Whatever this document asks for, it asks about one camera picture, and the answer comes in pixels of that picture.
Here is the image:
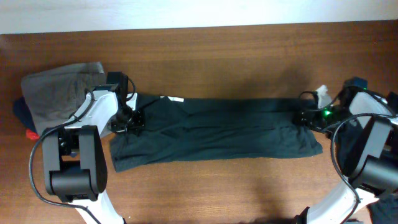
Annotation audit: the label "dark green t-shirt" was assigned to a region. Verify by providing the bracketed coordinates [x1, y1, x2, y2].
[109, 94, 323, 172]

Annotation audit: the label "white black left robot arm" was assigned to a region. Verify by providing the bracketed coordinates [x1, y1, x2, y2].
[39, 72, 144, 223]

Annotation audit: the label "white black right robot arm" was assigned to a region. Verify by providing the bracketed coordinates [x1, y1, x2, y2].
[293, 77, 397, 223]

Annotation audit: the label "grey folded trousers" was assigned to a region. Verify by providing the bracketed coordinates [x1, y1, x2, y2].
[21, 62, 106, 135]

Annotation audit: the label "orange folded garment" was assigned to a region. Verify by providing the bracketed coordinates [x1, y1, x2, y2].
[25, 129, 40, 141]

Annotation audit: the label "navy folded garment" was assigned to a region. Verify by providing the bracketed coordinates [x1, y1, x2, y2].
[12, 97, 37, 133]

